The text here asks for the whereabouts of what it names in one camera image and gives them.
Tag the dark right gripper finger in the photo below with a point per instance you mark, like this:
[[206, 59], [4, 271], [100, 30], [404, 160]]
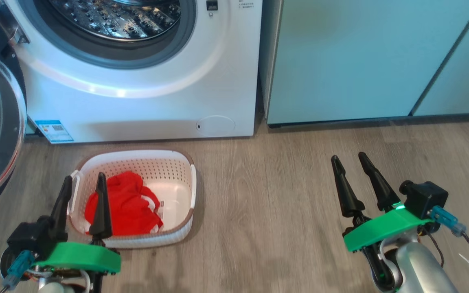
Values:
[[381, 187], [348, 195]]

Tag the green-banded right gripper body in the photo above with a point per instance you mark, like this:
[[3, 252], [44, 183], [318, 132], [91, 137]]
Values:
[[385, 230]]

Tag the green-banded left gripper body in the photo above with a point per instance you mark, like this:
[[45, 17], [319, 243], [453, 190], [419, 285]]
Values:
[[79, 258]]

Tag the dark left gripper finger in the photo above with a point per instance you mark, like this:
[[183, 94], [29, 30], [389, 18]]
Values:
[[101, 211], [61, 211]]

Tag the red garment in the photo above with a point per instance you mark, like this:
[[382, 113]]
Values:
[[128, 203]]

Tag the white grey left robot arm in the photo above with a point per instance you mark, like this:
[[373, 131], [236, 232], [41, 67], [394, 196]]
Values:
[[59, 289]]

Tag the white front-load washing machine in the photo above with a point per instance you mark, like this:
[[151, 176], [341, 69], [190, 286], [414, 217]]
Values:
[[136, 114]]

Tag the pale green cabinet door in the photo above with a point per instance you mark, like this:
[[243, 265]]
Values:
[[462, 81]]

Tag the stainless steel washing machine drum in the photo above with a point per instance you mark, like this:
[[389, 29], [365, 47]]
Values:
[[116, 18]]

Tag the basket product label sticker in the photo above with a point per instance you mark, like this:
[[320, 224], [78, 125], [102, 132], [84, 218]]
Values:
[[162, 204]]

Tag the white perforated laundry basket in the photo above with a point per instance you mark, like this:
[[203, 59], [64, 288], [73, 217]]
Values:
[[177, 219]]

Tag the blue energy label sticker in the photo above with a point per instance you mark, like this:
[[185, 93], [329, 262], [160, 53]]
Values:
[[54, 131]]

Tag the pale green cabinet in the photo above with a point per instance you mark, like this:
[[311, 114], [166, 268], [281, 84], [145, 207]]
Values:
[[340, 61]]

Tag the round white filter cover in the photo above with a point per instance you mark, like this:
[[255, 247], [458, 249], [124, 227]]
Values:
[[215, 126]]

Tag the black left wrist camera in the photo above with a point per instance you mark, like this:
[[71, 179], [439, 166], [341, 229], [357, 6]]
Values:
[[29, 238]]

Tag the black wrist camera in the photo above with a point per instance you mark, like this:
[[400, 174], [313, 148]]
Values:
[[29, 238], [424, 199]]

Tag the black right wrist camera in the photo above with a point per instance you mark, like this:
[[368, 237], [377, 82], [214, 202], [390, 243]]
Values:
[[424, 199]]

